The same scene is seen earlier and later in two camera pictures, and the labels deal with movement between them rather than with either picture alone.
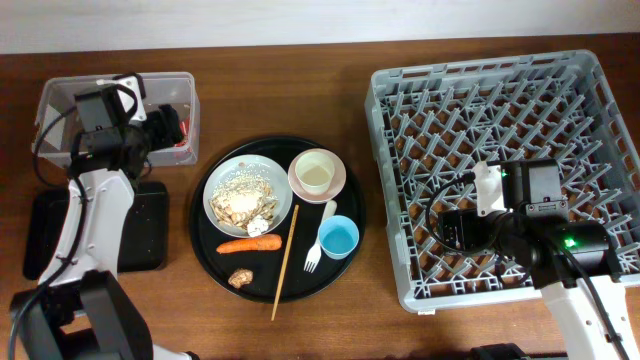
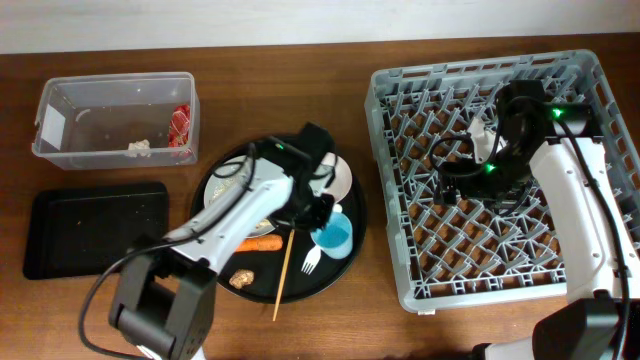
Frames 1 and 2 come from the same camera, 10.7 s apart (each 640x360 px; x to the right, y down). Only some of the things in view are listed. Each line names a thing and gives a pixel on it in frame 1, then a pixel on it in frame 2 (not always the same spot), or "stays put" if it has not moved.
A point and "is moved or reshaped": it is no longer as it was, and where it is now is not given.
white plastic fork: [314, 254] stays put
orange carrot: [255, 244] stays put
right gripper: [467, 220] → [447, 170]
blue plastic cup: [337, 236] stays put
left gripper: [165, 125] → [325, 210]
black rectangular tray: [145, 238] stays put
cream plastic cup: [315, 170] is moved or reshaped
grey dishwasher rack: [430, 125] stays put
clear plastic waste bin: [57, 123] stays put
